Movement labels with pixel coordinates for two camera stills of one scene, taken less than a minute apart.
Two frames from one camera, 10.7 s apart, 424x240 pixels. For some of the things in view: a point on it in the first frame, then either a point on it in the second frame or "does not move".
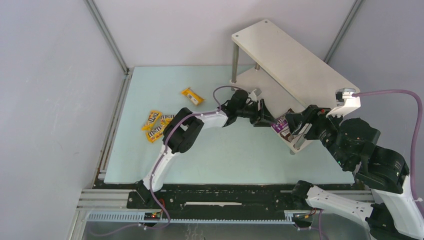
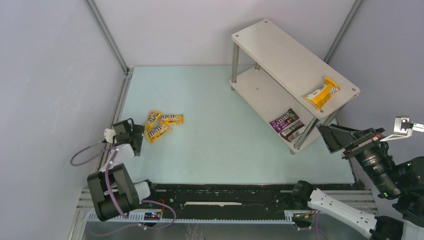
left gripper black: [260, 110] -> [137, 139]
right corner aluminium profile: [343, 31] does not move
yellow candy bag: [153, 117] does not move
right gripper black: [307, 120] -> [359, 143]
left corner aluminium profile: [111, 43] does not move
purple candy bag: [281, 124] does not move
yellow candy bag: [166, 119] does not move
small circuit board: [152, 216] does not move
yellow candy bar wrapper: [195, 98] -> [320, 97]
